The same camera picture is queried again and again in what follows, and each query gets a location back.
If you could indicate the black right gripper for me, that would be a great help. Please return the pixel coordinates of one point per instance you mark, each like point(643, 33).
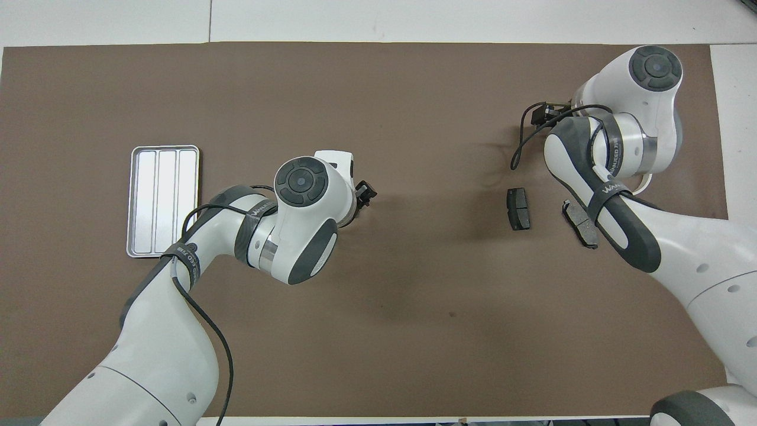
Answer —
point(557, 110)

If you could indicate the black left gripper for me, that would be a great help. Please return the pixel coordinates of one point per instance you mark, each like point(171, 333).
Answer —
point(359, 204)

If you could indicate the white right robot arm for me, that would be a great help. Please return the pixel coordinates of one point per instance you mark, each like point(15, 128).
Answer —
point(698, 254)

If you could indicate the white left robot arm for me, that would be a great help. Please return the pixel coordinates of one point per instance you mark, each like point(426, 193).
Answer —
point(165, 355)

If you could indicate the silver metal tray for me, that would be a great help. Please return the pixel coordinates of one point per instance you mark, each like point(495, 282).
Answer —
point(154, 195)

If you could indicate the rectangular dark brake pad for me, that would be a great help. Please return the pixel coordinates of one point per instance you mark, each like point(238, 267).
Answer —
point(518, 209)

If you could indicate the brown table mat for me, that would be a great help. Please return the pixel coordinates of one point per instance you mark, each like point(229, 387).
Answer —
point(414, 296)

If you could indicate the curved dark brake pad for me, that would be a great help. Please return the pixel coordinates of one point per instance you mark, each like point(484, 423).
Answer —
point(575, 218)

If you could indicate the white semicircular bracket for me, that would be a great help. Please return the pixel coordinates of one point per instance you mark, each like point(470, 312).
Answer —
point(646, 182)

